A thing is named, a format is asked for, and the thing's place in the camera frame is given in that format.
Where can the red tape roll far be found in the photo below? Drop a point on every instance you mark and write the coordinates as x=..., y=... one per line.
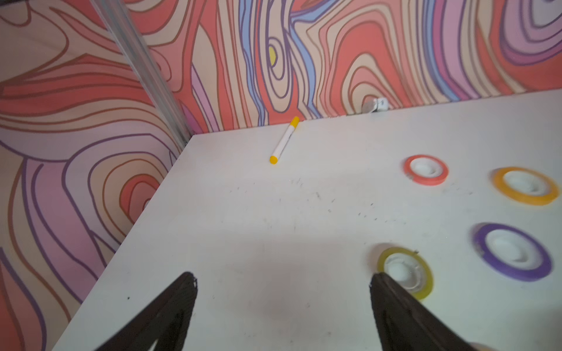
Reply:
x=425, y=170

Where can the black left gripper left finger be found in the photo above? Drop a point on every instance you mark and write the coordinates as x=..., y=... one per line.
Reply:
x=164, y=323

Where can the purple tape roll far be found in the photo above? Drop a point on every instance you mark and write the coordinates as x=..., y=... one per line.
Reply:
x=512, y=252

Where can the yellow white marker pen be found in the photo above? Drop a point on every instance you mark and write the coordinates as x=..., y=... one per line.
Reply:
x=280, y=147

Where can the small white wall clip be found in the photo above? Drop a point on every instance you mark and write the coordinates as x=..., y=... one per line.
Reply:
x=375, y=105

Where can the orange tape roll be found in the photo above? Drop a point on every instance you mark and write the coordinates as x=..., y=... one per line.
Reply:
x=525, y=186

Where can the aluminium frame post left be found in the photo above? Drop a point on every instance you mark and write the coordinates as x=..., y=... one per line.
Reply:
x=116, y=17

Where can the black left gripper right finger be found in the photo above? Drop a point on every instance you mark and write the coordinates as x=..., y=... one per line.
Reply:
x=403, y=323

